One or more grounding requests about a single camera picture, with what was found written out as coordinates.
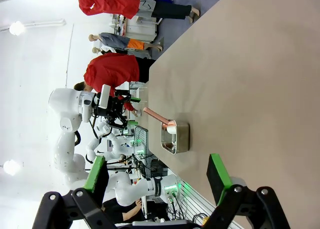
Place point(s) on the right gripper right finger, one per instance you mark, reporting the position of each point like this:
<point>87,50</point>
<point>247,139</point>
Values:
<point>218,174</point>

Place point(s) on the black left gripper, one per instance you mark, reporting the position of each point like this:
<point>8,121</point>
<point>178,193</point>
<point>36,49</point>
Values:
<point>112,111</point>

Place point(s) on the standing person in red jacket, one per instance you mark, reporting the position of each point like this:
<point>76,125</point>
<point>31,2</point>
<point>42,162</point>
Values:
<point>112,2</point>

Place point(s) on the white slotted rail panel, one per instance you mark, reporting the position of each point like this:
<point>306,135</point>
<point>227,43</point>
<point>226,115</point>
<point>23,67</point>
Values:
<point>197,201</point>

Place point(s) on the small white background robot arm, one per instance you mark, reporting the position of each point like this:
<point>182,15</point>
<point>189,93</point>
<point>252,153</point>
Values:
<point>112,141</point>

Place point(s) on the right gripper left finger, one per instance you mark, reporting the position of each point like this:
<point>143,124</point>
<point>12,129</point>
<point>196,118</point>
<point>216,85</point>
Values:
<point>96,174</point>

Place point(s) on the red-jacket person's hand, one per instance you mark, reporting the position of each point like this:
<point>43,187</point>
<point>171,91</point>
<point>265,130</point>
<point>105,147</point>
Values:
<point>137,112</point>

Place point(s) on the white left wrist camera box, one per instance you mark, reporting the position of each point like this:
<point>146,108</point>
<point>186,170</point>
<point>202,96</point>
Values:
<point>105,95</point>

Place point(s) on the round ceiling lamp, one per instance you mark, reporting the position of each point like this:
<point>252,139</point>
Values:
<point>16,27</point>
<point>11,167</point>

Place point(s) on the pale bare mannequin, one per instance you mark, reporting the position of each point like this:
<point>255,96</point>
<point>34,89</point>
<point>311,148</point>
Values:
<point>100,50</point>

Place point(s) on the rectangular steel container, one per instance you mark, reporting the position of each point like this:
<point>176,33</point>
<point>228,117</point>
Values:
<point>180,136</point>

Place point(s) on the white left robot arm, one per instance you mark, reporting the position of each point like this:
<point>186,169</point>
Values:
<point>65,139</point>

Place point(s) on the white cabinet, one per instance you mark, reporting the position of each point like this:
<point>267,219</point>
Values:
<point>142,29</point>

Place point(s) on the seated person in black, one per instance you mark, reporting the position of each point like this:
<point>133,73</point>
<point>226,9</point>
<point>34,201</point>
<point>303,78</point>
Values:
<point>125,211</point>

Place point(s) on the bending person in red jacket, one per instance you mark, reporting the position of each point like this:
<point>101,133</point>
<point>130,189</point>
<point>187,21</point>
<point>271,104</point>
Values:
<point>112,69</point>

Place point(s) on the white ceiling conduit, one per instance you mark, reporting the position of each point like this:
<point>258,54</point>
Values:
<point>37,22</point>

